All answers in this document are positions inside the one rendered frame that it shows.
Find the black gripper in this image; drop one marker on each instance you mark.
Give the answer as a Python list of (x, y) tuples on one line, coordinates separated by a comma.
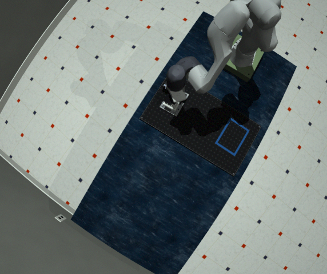
[(167, 92)]

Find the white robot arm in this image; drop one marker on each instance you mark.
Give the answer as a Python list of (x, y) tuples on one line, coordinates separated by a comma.
[(256, 19)]

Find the white rectangular frame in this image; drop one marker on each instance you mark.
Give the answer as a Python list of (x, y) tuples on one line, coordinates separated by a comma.
[(175, 113)]

